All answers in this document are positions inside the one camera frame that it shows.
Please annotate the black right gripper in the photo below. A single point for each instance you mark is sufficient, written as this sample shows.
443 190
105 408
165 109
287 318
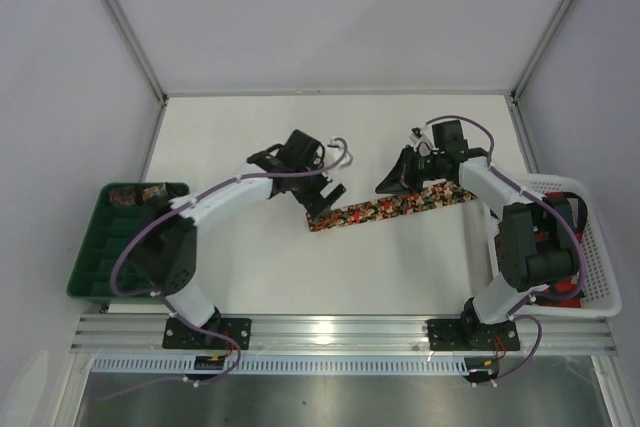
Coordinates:
410 170

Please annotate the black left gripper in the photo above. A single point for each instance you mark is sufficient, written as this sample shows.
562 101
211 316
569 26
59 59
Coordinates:
314 191

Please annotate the colourful patterned necktie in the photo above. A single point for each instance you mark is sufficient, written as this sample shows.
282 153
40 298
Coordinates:
439 195

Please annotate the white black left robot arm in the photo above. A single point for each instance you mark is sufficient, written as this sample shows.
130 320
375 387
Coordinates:
164 252

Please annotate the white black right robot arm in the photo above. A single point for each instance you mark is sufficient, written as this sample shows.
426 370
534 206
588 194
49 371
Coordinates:
539 242

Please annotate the orange brown rolled tie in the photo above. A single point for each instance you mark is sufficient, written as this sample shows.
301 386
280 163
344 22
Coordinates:
155 193

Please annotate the rolled tie in tray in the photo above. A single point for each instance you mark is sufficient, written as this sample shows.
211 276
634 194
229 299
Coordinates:
125 196

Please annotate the red fabric tie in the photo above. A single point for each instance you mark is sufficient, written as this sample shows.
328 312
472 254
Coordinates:
567 285

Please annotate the white plastic basket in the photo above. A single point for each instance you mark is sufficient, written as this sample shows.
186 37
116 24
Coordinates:
600 257

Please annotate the green divided plastic tray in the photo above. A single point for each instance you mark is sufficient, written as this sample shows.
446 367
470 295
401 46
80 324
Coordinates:
109 231

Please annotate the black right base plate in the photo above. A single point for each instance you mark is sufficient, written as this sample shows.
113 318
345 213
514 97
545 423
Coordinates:
453 335

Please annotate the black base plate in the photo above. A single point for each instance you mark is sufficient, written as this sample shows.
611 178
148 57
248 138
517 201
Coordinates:
177 336
453 335

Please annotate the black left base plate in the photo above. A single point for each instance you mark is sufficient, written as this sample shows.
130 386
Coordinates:
177 336

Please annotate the aluminium mounting rail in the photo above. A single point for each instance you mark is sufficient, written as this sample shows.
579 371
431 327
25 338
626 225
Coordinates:
325 335

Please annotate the white slotted cable duct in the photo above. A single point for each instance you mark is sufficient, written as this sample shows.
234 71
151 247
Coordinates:
285 365

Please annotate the aluminium frame post right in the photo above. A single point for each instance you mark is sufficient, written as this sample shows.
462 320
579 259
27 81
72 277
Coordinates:
549 33

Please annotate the aluminium frame post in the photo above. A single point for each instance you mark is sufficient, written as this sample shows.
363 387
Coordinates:
133 45
549 33

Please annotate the aluminium frame post left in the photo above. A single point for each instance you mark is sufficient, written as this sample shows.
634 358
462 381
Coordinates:
133 45

